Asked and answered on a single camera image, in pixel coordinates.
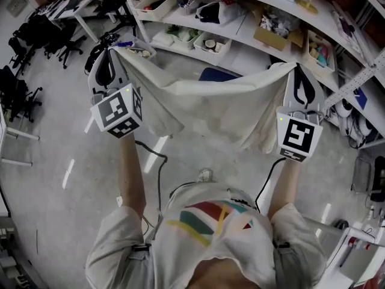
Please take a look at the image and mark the person's left white shoe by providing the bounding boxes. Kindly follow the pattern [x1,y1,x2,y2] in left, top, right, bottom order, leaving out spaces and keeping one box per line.
[197,168,215,184]

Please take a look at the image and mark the black bag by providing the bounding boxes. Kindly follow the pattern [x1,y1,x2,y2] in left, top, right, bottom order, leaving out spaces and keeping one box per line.
[84,31,122,75]

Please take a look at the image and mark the white rounded device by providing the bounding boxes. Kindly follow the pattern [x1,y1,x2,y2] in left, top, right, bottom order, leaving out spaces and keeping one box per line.
[354,118,374,138]
[333,99,355,117]

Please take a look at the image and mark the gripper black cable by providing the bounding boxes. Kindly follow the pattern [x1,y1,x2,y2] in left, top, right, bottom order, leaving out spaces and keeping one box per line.
[134,140,169,238]
[254,157,286,214]

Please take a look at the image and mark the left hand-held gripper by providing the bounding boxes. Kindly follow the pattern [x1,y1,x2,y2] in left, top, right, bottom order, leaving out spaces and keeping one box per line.
[88,47,143,139]

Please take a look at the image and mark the white basket with bowl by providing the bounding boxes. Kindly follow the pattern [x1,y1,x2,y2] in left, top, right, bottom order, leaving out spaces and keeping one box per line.
[192,31,233,67]

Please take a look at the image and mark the brown cardboard box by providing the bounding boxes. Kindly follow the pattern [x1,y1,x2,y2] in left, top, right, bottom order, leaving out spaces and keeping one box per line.
[253,6,305,52]

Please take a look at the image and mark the white metal shelf rack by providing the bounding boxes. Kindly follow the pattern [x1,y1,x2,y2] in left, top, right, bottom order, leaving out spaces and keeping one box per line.
[119,0,385,151]

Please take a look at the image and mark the white pen cup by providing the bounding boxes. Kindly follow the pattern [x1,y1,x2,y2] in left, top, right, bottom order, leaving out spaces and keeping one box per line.
[178,0,195,16]

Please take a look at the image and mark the person's white printed T-shirt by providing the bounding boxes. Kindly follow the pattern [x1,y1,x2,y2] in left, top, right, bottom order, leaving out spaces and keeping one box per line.
[85,181,328,289]

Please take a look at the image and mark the white storage bin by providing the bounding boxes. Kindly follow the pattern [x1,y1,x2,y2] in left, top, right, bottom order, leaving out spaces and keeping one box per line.
[134,0,178,22]

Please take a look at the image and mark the blue cushion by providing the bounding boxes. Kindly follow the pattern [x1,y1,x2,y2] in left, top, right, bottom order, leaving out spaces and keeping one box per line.
[199,67,243,83]

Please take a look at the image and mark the white work table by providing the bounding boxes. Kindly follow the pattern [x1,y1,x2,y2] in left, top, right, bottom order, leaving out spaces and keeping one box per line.
[303,217,385,289]

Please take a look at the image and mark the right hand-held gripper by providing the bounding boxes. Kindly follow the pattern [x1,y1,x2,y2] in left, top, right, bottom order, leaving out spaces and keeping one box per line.
[276,63,325,163]

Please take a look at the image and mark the grey shoulder strap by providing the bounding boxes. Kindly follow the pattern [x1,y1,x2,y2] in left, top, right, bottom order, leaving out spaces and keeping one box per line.
[271,240,295,289]
[128,241,153,289]

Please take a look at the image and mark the grey wire basket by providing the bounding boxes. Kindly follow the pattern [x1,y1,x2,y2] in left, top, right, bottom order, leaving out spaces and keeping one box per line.
[351,154,373,194]

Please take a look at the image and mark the white basket with colourful items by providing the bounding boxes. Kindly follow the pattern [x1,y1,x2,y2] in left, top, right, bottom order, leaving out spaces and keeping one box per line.
[301,30,336,80]

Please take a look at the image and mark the person's right forearm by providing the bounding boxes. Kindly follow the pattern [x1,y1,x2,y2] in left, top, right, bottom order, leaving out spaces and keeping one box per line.
[266,157,303,220]

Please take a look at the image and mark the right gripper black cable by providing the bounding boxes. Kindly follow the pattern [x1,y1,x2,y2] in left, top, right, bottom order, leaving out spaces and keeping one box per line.
[254,157,286,214]

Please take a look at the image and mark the clear plastic bin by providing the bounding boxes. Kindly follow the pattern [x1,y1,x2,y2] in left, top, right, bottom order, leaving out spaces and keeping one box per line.
[115,36,158,60]

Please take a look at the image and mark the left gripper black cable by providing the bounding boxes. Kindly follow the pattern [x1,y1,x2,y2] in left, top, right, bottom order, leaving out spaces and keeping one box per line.
[134,140,169,238]

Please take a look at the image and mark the white clothes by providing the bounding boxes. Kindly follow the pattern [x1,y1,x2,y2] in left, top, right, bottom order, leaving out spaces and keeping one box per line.
[115,46,298,155]

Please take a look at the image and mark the black office chair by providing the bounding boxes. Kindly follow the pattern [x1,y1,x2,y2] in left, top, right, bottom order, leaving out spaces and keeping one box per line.
[8,22,40,69]
[0,66,43,123]
[44,19,84,70]

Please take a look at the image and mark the blue card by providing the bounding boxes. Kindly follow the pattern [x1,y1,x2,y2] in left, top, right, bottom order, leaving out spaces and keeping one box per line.
[353,87,369,111]

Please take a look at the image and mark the black device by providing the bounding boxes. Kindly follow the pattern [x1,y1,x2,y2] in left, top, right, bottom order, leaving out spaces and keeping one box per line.
[371,154,385,202]

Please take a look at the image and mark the white basket with greens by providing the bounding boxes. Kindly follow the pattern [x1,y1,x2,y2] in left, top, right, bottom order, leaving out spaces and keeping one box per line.
[166,24,206,51]

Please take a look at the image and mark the white plastic bag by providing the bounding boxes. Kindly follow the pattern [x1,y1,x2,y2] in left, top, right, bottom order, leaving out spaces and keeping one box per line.
[195,0,243,27]

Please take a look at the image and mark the long white desk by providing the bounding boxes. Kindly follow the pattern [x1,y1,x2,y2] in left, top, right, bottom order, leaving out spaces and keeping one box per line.
[38,0,129,44]

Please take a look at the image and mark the person's left forearm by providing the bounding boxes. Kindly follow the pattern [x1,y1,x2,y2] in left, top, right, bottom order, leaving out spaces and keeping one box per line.
[116,134,148,215]

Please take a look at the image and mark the small white desk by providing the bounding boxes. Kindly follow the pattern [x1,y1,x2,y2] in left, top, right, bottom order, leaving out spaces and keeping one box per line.
[0,102,40,167]

